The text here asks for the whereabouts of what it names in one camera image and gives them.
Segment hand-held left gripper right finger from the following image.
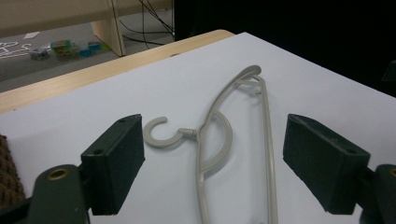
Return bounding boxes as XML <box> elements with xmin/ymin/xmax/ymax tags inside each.
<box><xmin>282</xmin><ymin>113</ymin><xmax>372</xmax><ymax>216</ymax></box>

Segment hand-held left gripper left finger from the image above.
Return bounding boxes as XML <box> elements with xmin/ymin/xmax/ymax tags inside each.
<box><xmin>80</xmin><ymin>113</ymin><xmax>146</xmax><ymax>217</ymax></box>

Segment grey plastic clothes hanger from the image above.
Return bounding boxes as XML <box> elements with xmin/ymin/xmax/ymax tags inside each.
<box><xmin>144</xmin><ymin>64</ymin><xmax>279</xmax><ymax>224</ymax></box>

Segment brown wicker basket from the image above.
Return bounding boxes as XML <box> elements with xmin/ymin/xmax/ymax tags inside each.
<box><xmin>0</xmin><ymin>133</ymin><xmax>26</xmax><ymax>210</ymax></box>

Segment white table sheet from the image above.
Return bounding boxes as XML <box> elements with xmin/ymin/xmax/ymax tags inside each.
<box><xmin>0</xmin><ymin>32</ymin><xmax>396</xmax><ymax>224</ymax></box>

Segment blue plastic toy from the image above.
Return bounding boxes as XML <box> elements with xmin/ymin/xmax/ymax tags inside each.
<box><xmin>77</xmin><ymin>41</ymin><xmax>110</xmax><ymax>59</ymax></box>

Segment black curtain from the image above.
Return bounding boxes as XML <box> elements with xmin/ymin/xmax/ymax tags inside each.
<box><xmin>173</xmin><ymin>0</ymin><xmax>396</xmax><ymax>98</ymax></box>

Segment green toy box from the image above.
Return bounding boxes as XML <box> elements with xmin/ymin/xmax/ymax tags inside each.
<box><xmin>49</xmin><ymin>39</ymin><xmax>74</xmax><ymax>58</ymax></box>

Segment light wooden shelf unit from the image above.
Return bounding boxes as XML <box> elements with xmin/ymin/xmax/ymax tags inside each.
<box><xmin>0</xmin><ymin>0</ymin><xmax>173</xmax><ymax>58</ymax></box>

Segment small grey toy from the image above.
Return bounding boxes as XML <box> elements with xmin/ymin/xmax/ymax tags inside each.
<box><xmin>28</xmin><ymin>46</ymin><xmax>51</xmax><ymax>62</ymax></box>

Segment black floor cables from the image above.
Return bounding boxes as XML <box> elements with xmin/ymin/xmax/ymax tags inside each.
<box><xmin>119</xmin><ymin>0</ymin><xmax>176</xmax><ymax>48</ymax></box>

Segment white cord bundle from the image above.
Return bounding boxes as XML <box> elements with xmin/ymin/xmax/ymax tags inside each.
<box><xmin>0</xmin><ymin>41</ymin><xmax>31</xmax><ymax>61</ymax></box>

